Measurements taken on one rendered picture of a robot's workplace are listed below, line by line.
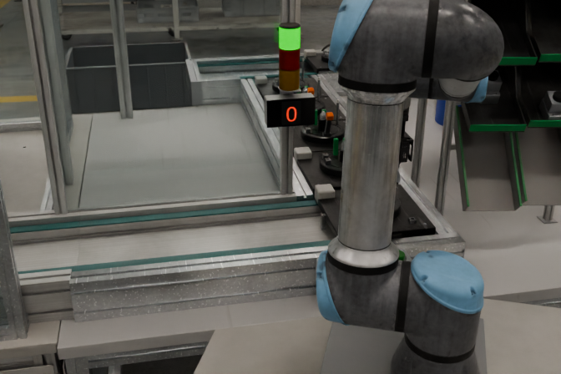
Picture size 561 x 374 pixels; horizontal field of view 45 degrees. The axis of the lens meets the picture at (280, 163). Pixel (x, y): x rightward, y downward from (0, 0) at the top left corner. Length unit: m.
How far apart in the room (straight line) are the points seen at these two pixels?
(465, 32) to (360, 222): 0.32
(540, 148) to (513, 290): 0.39
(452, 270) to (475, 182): 0.65
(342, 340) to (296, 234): 0.46
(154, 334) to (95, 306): 0.14
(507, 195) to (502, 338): 0.39
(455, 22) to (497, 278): 0.89
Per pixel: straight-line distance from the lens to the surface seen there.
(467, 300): 1.10
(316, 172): 1.90
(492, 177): 1.77
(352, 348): 1.30
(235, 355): 1.43
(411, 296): 1.10
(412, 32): 0.96
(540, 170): 1.83
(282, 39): 1.62
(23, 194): 2.16
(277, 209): 1.76
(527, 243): 1.89
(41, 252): 1.72
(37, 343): 1.53
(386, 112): 1.00
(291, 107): 1.66
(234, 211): 1.75
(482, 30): 0.99
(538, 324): 1.60
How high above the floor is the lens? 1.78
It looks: 24 degrees down
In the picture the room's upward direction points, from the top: straight up
